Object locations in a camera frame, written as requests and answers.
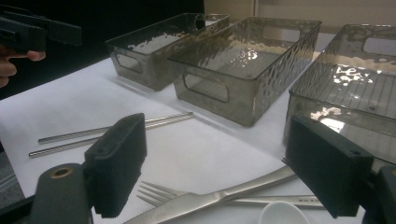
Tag metal chopstick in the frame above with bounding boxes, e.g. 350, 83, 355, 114
28, 114, 194, 160
37, 111, 194, 145

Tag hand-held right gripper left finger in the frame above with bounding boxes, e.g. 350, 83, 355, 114
83, 112, 148, 218

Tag metal fork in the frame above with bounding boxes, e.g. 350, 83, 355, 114
135, 180, 325, 210

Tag smoky clear plastic bin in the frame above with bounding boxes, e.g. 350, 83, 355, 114
167, 16, 323, 128
282, 23, 396, 166
105, 12, 231, 91

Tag metal table knife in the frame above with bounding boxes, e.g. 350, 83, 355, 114
122, 165, 299, 224

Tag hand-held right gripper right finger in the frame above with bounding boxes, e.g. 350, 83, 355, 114
284, 115, 375, 219

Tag white ceramic spoon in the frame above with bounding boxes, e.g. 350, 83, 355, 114
257, 200, 311, 224

